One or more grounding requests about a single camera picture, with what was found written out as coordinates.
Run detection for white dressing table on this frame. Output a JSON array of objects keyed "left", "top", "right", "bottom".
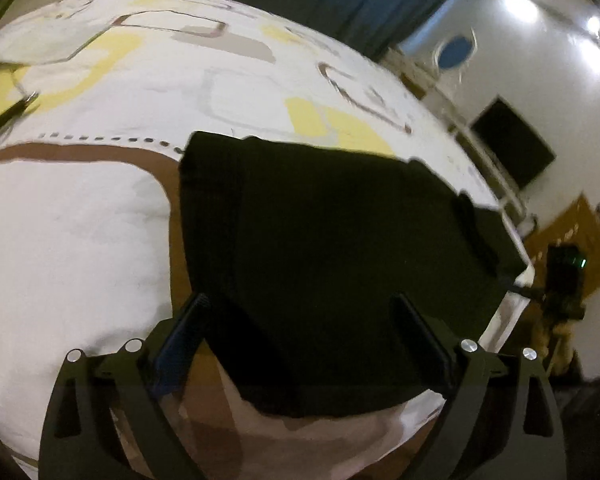
[{"left": 380, "top": 47, "right": 451, "bottom": 101}]

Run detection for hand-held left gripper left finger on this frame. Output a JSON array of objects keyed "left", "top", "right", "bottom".
[{"left": 37, "top": 292, "right": 213, "bottom": 480}]

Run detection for white oval mirror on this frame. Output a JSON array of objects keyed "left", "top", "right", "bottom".
[{"left": 432, "top": 27, "right": 478, "bottom": 73}]

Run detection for black television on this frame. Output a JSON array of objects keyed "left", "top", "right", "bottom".
[{"left": 470, "top": 96, "right": 556, "bottom": 191}]

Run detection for black pants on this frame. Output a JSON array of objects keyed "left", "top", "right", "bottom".
[{"left": 178, "top": 131, "right": 528, "bottom": 420}]

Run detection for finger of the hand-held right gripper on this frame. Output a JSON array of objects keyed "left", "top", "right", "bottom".
[{"left": 497, "top": 270, "right": 546, "bottom": 303}]

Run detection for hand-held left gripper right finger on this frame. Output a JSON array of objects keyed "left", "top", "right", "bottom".
[{"left": 389, "top": 294, "right": 567, "bottom": 480}]

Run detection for bed with patterned sheet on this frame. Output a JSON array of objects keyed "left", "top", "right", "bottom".
[{"left": 0, "top": 0, "right": 537, "bottom": 480}]

